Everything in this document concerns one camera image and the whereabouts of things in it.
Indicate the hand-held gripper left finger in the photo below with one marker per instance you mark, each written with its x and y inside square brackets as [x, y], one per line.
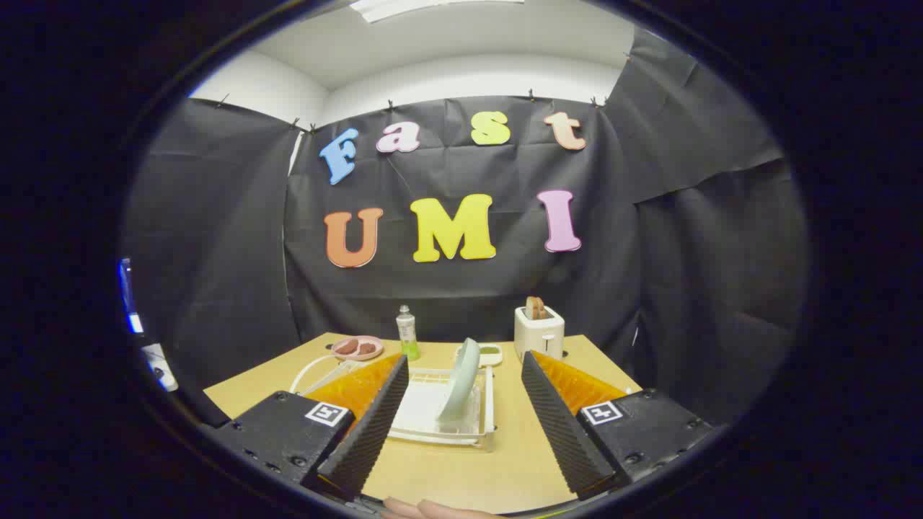
[375, 422]

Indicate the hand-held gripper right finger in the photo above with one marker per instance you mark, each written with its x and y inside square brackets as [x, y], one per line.
[559, 425]

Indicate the pale green plate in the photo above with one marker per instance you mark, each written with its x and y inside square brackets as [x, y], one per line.
[458, 382]

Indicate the pink plate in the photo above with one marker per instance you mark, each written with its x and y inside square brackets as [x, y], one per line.
[358, 356]

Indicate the brown meat piece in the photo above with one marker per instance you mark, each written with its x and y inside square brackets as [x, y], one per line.
[367, 349]
[347, 347]

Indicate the white toaster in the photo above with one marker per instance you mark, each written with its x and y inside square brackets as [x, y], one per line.
[539, 335]

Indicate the clear bottle with green liquid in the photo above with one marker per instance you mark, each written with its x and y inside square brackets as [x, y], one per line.
[407, 331]

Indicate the white divided grain tray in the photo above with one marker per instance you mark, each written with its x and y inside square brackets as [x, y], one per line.
[492, 352]

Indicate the toast slice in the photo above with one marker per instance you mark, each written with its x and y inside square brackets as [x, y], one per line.
[541, 310]
[531, 308]

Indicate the black backdrop cloth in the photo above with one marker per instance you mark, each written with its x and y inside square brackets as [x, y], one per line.
[613, 252]

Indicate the white device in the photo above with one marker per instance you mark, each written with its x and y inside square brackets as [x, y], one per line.
[160, 366]

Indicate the blue lit screen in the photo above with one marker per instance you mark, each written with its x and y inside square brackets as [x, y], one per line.
[128, 295]

